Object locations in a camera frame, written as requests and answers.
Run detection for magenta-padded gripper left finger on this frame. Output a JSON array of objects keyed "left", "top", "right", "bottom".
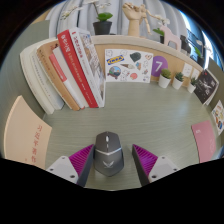
[{"left": 45, "top": 143, "right": 96, "bottom": 188}]

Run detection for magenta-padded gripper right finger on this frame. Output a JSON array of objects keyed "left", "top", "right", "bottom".
[{"left": 132, "top": 144, "right": 181, "bottom": 187}]

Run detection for dark grey computer mouse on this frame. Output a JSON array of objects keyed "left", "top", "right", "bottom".
[{"left": 93, "top": 130, "right": 125, "bottom": 178}]

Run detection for pink mouse pad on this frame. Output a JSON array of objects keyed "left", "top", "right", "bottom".
[{"left": 190, "top": 120, "right": 218, "bottom": 164}]

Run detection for beige thin book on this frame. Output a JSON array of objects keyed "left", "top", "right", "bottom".
[{"left": 3, "top": 95, "right": 53, "bottom": 170}]

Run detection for food sticker sheet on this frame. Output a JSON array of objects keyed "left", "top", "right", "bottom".
[{"left": 211, "top": 99, "right": 224, "bottom": 136}]

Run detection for white book with red label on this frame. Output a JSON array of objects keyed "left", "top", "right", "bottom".
[{"left": 48, "top": 45, "right": 90, "bottom": 110}]

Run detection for small plant in white pot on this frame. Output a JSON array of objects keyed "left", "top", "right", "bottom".
[
  {"left": 186, "top": 76, "right": 198, "bottom": 94},
  {"left": 157, "top": 68, "right": 172, "bottom": 89},
  {"left": 171, "top": 71, "right": 185, "bottom": 91}
]

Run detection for black-cover book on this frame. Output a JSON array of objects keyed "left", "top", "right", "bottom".
[{"left": 193, "top": 68, "right": 220, "bottom": 105}]

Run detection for purple round sticker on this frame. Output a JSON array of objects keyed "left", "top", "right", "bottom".
[{"left": 150, "top": 55, "right": 170, "bottom": 78}]

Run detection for white cartoon sticker sheet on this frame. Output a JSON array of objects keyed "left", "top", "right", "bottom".
[{"left": 104, "top": 48, "right": 155, "bottom": 84}]

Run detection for kraft brown book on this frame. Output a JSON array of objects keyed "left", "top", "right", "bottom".
[{"left": 35, "top": 39, "right": 82, "bottom": 112}]

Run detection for white illustrated-cover book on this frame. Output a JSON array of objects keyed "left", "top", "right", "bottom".
[{"left": 68, "top": 27, "right": 107, "bottom": 108}]

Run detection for black horse figure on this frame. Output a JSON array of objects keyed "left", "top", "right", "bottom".
[{"left": 185, "top": 41, "right": 194, "bottom": 56}]

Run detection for dark grey horse figure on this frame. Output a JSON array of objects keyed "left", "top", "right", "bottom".
[{"left": 179, "top": 34, "right": 190, "bottom": 54}]

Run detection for pink wooden horse figure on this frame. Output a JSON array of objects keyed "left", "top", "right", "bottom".
[{"left": 159, "top": 25, "right": 183, "bottom": 52}]

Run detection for window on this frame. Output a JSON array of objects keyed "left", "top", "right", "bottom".
[{"left": 179, "top": 11, "right": 218, "bottom": 68}]

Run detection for wooden artist mannequin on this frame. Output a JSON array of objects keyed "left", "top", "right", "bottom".
[{"left": 139, "top": 3, "right": 168, "bottom": 36}]

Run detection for wooden hand model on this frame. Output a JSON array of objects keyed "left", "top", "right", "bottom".
[{"left": 121, "top": 2, "right": 147, "bottom": 37}]

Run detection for light grey curtain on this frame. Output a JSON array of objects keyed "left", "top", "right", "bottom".
[{"left": 44, "top": 0, "right": 188, "bottom": 39}]

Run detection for white wall socket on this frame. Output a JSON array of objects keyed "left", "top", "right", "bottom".
[
  {"left": 181, "top": 62, "right": 194, "bottom": 79},
  {"left": 192, "top": 68, "right": 201, "bottom": 81}
]

